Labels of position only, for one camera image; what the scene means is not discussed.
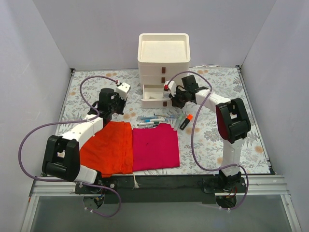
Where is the white bottom drawer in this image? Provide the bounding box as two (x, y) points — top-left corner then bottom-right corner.
(141, 85), (172, 109)

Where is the white drawer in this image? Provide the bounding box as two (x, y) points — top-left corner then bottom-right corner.
(141, 85), (172, 109)
(139, 63), (189, 77)
(140, 74), (188, 85)

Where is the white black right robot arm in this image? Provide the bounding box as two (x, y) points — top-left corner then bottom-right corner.
(164, 71), (251, 192)

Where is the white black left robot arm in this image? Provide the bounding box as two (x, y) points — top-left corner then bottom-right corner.
(42, 83), (133, 193)

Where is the mint green highlighter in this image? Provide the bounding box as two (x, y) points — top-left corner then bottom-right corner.
(173, 113), (185, 131)

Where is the orange black highlighter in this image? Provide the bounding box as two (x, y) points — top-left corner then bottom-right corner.
(179, 114), (193, 131)

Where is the white marker green cap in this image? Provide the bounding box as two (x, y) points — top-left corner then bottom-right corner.
(137, 122), (154, 127)

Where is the white marker cyan cap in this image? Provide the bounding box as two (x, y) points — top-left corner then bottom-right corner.
(144, 117), (166, 123)

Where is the light blue gel pen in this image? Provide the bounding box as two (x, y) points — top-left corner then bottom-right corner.
(138, 116), (156, 120)

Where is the white drawer cabinet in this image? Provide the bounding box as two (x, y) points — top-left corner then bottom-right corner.
(137, 33), (192, 85)

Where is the white top drawer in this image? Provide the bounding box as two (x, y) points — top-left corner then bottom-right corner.
(139, 63), (189, 77)

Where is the orange cloth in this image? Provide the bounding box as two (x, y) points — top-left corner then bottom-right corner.
(80, 121), (133, 177)

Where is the magenta cloth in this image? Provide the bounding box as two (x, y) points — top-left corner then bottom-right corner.
(132, 123), (180, 172)

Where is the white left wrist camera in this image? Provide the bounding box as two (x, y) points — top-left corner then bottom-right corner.
(115, 82), (131, 101)

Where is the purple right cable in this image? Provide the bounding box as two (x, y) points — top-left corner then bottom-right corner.
(164, 70), (249, 214)

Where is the purple cable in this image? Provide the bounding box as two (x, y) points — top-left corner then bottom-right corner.
(164, 70), (249, 214)
(18, 75), (122, 218)

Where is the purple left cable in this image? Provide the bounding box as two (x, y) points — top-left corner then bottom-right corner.
(18, 75), (122, 218)

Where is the aluminium frame rail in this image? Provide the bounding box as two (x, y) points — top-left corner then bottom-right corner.
(30, 174), (289, 196)

